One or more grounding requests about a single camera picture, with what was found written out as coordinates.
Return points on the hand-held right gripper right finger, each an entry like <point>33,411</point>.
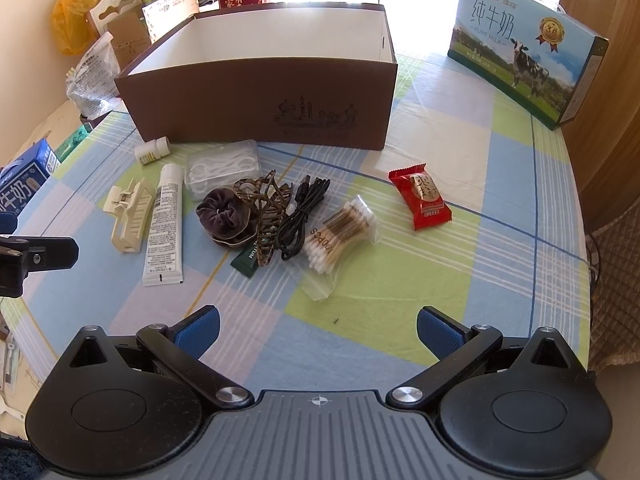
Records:
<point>440,335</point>

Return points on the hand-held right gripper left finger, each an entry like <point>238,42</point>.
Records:
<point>200,332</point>

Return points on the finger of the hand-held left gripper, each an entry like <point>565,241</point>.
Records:
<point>7,222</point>
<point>50,252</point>

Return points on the green lip gel tube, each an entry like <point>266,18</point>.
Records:
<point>245,262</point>

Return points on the cream hair claw clip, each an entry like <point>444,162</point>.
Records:
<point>130,220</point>

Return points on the white cream tube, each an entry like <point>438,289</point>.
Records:
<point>162,230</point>

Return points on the purple velvet scrunchie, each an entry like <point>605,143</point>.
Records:
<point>225,215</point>

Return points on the tortoiseshell hair claw clip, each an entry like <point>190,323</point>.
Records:
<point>267,230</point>

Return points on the red snack packet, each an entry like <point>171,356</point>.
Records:
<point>422,195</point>

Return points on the small white pill bottle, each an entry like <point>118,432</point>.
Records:
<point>150,151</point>

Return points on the bag of cotton swabs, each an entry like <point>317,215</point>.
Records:
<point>340,230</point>

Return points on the clear floss pick box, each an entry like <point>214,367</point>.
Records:
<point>220,165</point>

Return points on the brown cardboard box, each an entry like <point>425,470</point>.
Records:
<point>225,95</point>

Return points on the blue milk carton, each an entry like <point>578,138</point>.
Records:
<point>25,180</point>

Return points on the green packet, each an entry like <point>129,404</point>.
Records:
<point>70,142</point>

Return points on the printed clear plastic bag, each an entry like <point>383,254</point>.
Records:
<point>95,80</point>

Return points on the brown woven chair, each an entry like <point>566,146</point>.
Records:
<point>620,285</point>

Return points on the yellow plastic bag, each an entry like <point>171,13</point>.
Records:
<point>75,15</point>

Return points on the white printed box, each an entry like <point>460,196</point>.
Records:
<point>170,12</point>

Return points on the wooden cabinet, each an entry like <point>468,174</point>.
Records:
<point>615,110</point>

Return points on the milk gift carton with cow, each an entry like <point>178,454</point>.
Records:
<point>500,45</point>

